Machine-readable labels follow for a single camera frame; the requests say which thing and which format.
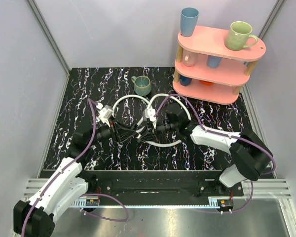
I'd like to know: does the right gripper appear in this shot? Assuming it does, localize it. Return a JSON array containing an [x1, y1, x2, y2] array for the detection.
[[137, 119, 178, 142]]

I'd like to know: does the white hose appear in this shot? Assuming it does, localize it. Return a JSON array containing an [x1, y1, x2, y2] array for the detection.
[[111, 93, 193, 148]]

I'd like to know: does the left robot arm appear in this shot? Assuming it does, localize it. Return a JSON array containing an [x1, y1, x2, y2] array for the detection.
[[13, 119, 137, 237]]

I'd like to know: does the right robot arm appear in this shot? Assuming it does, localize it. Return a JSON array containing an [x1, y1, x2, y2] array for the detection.
[[139, 104, 274, 196]]

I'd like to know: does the marble pattern mat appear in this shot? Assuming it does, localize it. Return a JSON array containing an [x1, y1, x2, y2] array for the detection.
[[43, 67, 251, 170]]

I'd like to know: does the teal ceramic mug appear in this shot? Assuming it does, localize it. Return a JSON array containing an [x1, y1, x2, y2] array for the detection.
[[131, 76, 151, 96]]

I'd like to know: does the dark blue cup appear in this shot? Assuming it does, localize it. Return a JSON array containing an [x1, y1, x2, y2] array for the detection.
[[179, 75, 192, 86]]

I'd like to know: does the orange bowl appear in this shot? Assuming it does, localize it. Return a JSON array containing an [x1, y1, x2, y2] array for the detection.
[[200, 80, 214, 85]]

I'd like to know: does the clear pink cup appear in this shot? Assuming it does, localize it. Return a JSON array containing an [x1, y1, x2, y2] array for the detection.
[[182, 49, 198, 67]]

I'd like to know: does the pink three-tier shelf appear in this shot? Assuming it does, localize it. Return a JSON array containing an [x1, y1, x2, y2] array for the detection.
[[173, 26, 266, 105]]

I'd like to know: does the light blue cup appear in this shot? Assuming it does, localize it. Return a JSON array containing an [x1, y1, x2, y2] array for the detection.
[[207, 55, 222, 69]]

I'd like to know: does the blue tall cup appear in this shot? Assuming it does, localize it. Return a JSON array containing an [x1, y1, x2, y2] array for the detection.
[[180, 7, 199, 37]]

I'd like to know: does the green mug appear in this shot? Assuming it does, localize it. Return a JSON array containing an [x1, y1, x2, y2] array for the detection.
[[224, 21, 259, 51]]

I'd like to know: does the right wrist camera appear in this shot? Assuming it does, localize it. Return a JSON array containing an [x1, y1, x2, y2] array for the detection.
[[143, 108, 157, 128]]

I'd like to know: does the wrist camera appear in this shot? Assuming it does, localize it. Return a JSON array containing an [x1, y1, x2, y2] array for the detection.
[[98, 105, 113, 125], [143, 108, 157, 128]]

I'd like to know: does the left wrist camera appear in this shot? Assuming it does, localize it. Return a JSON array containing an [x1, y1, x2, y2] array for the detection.
[[98, 105, 113, 125]]

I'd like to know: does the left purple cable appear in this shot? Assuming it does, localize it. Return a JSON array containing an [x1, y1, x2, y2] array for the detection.
[[19, 98, 130, 237]]

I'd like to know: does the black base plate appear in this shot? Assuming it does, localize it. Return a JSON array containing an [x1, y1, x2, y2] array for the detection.
[[78, 170, 244, 207]]

